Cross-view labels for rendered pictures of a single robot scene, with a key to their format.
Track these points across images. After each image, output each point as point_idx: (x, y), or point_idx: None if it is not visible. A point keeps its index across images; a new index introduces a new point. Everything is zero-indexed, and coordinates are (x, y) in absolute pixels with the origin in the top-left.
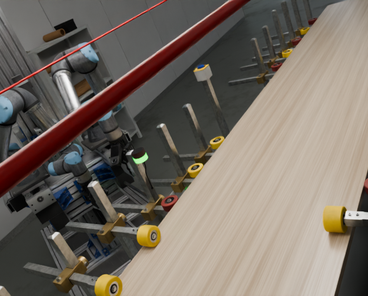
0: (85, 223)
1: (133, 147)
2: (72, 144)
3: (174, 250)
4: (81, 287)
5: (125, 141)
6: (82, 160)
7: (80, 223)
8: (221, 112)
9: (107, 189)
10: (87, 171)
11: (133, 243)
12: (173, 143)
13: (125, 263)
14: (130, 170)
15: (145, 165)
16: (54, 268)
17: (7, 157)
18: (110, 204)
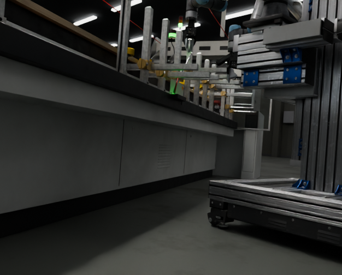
0: (211, 67)
1: (185, 30)
2: (250, 19)
3: None
4: (199, 86)
5: (188, 24)
6: (229, 33)
7: (215, 67)
8: (119, 28)
9: (216, 61)
10: (228, 43)
11: (184, 85)
12: (161, 37)
13: (272, 180)
14: (189, 47)
15: (171, 42)
16: (210, 74)
17: (300, 18)
18: (186, 55)
